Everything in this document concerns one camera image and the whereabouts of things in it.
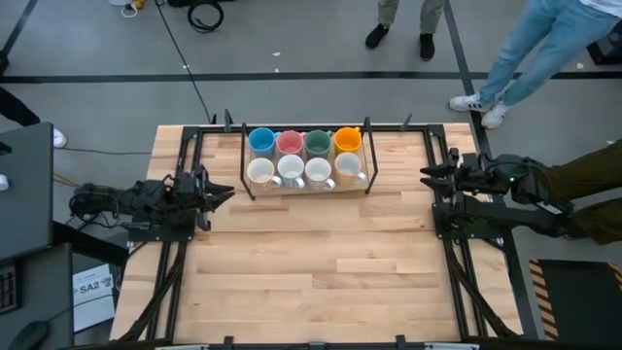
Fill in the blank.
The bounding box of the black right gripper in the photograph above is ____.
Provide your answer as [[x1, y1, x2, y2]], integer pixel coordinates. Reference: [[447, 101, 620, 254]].
[[420, 148, 493, 196]]

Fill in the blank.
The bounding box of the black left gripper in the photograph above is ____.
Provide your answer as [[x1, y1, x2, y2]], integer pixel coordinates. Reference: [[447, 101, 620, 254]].
[[173, 164, 236, 231]]

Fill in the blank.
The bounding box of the orange leaf pattern mug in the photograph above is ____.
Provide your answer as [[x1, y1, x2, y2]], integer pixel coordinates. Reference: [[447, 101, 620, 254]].
[[246, 157, 283, 190]]

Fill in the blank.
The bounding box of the blue tile pattern mug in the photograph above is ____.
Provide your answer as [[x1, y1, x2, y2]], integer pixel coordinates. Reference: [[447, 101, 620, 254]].
[[276, 154, 307, 191]]

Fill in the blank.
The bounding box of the pink mug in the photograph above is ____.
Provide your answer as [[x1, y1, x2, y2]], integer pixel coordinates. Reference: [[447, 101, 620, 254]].
[[275, 129, 306, 158]]

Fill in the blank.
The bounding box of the tan patterned mug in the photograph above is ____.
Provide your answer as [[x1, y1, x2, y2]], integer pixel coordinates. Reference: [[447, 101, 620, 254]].
[[333, 152, 368, 187]]

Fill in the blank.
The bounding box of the yellow mug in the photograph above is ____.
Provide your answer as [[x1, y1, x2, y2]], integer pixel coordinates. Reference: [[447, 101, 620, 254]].
[[332, 125, 363, 156]]

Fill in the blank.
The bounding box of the grey diamond pattern mug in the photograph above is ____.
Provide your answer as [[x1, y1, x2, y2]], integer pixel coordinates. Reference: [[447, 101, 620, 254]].
[[304, 157, 337, 192]]

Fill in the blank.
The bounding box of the green mug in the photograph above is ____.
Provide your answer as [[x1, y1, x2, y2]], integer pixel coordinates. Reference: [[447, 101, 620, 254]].
[[304, 128, 334, 159]]

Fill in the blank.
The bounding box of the person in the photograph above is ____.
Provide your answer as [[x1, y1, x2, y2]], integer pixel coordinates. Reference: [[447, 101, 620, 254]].
[[448, 0, 622, 130], [363, 0, 446, 62], [0, 87, 69, 150], [548, 140, 622, 247]]

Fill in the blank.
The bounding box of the white printed paper sheet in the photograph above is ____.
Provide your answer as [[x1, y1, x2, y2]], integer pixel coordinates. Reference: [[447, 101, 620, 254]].
[[72, 262, 117, 333]]

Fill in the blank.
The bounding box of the black mat with hazard stripes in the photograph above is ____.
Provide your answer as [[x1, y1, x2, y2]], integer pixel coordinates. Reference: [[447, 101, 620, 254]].
[[528, 259, 622, 341]]

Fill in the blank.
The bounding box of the grey laptop lid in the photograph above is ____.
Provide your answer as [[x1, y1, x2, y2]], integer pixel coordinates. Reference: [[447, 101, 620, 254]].
[[0, 121, 54, 262]]

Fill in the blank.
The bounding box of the dark keyboard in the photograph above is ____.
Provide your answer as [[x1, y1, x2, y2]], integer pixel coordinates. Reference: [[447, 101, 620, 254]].
[[0, 262, 21, 315]]

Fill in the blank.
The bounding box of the black computer mouse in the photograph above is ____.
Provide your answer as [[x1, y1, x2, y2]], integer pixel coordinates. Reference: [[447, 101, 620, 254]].
[[7, 320, 50, 350]]

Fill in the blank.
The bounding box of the black aluminium table frame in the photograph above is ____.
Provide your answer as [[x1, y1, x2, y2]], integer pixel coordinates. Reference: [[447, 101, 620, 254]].
[[116, 109, 526, 350]]

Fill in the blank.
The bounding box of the wooden shelf with black frame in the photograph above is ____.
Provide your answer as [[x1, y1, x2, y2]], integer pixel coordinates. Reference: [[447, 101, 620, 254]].
[[239, 116, 380, 201]]

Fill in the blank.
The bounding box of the thin black cable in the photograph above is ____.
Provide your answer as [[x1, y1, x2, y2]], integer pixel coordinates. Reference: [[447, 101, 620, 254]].
[[52, 145, 153, 157]]

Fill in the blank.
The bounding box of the long black floor cable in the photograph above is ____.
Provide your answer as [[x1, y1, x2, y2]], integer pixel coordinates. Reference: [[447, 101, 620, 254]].
[[154, 0, 216, 123]]

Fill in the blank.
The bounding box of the coiled black cable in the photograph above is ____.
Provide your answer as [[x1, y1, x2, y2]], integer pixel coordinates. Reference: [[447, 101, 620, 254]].
[[187, 0, 225, 34]]

